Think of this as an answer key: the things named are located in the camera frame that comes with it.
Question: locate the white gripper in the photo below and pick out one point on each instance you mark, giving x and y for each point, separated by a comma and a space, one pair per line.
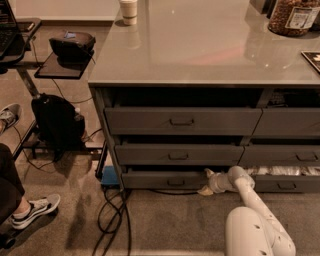
215, 183

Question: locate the grey drawer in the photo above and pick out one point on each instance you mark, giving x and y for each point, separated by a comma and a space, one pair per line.
289, 122
285, 179
280, 155
164, 180
179, 150
181, 120

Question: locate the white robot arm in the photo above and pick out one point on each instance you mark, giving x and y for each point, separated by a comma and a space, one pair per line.
252, 229

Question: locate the grey drawer cabinet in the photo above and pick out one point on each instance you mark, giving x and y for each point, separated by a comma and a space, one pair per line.
202, 53

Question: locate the blue power box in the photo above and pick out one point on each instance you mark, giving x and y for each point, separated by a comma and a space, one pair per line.
109, 176

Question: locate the black backpack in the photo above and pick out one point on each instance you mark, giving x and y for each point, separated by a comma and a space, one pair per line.
59, 129

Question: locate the dark booklet on counter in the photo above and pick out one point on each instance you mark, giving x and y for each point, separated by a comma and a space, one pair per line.
313, 58

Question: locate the grey sneaker lower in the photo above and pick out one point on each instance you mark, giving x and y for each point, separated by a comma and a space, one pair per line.
36, 208

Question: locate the grey sneaker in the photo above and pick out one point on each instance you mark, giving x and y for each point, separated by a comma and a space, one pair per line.
36, 208
9, 116

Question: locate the jar of nuts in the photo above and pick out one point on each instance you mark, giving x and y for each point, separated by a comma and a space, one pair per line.
293, 18

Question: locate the black device on shelf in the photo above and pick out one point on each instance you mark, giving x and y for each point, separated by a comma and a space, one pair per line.
72, 46

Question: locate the white paper cup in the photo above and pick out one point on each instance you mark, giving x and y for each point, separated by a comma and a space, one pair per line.
129, 11

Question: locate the black desk stand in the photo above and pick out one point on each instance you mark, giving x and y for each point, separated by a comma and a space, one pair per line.
13, 59

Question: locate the person leg dark trousers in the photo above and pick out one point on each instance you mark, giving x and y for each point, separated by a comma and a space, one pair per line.
12, 201

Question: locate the grey sneaker upper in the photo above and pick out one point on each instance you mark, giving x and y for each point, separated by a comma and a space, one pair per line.
9, 116

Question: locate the black laptop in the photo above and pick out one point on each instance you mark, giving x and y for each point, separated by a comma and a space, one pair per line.
8, 26

